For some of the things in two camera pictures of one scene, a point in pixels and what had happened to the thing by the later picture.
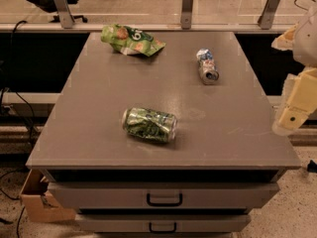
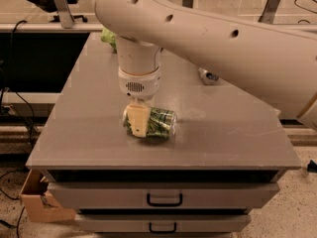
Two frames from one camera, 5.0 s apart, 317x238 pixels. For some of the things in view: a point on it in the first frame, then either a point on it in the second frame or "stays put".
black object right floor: [312, 167] stays put
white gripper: [307, 43] → [139, 84]
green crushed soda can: [150, 124] stays put
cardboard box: [41, 204] stays put
